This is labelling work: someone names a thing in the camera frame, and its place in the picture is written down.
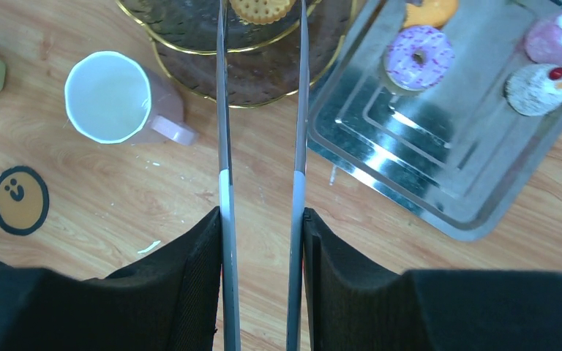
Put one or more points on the pink round cake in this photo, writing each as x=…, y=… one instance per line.
x=543, y=42

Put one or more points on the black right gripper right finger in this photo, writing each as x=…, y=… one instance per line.
x=356, y=304

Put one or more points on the orange round biscuit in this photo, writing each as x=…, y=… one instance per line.
x=261, y=12

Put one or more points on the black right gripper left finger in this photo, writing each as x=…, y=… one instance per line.
x=166, y=300

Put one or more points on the purple frosted donut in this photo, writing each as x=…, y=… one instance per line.
x=418, y=58

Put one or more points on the three-tier glass cake stand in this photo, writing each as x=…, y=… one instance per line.
x=263, y=60

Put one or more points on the metal serving tray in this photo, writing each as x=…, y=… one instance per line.
x=455, y=155

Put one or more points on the orange heart cookie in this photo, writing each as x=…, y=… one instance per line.
x=435, y=13

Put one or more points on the white cream cupcake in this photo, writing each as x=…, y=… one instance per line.
x=535, y=89

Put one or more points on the pink mug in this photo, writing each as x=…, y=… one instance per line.
x=112, y=99

